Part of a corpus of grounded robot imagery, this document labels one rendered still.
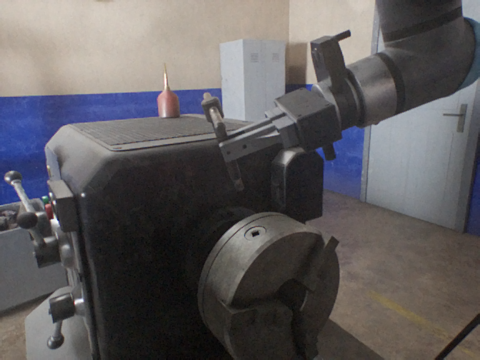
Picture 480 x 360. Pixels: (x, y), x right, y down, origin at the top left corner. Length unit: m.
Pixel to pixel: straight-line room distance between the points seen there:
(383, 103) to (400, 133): 3.46
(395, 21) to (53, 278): 2.65
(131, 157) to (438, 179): 3.43
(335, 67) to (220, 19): 4.10
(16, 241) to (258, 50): 2.94
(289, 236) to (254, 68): 3.63
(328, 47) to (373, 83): 0.07
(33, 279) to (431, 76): 2.64
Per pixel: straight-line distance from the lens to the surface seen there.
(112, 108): 4.00
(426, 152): 3.84
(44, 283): 2.86
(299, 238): 0.58
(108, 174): 0.62
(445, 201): 3.85
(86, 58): 3.96
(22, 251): 2.74
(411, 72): 0.51
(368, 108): 0.49
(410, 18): 0.52
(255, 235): 0.58
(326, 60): 0.48
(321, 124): 0.45
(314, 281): 0.59
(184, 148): 0.66
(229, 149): 0.48
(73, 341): 1.05
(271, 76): 4.26
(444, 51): 0.53
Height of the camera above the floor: 1.45
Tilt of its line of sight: 16 degrees down
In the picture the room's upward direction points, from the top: 2 degrees counter-clockwise
